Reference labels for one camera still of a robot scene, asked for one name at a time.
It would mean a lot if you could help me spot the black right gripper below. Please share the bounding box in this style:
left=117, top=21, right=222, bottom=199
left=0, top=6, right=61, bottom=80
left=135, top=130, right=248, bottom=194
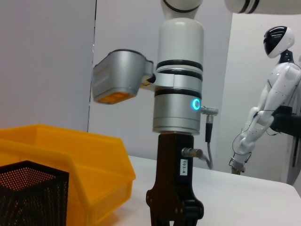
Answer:
left=145, top=133, right=204, bottom=226

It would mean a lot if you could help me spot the black mesh pen holder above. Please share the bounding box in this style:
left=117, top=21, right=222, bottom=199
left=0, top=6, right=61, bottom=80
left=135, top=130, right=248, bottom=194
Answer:
left=0, top=161, right=70, bottom=226

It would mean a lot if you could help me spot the yellow plastic storage bin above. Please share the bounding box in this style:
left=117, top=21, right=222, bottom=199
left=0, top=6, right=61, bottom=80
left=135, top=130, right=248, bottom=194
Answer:
left=0, top=124, right=136, bottom=226

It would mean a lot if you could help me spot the white humanoid robot body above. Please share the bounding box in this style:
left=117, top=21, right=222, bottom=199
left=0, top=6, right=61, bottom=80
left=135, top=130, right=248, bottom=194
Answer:
left=229, top=50, right=301, bottom=176

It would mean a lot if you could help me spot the black and white robot head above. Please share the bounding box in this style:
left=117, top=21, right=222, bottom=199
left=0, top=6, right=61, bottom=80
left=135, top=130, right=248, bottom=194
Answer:
left=263, top=26, right=296, bottom=59

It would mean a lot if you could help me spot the black mounting bracket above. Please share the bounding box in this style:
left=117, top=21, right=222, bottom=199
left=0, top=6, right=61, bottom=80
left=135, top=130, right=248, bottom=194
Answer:
left=270, top=105, right=301, bottom=137

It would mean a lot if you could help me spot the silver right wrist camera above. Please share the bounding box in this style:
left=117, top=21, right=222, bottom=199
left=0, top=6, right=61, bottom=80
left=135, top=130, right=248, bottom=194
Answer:
left=92, top=49, right=156, bottom=105

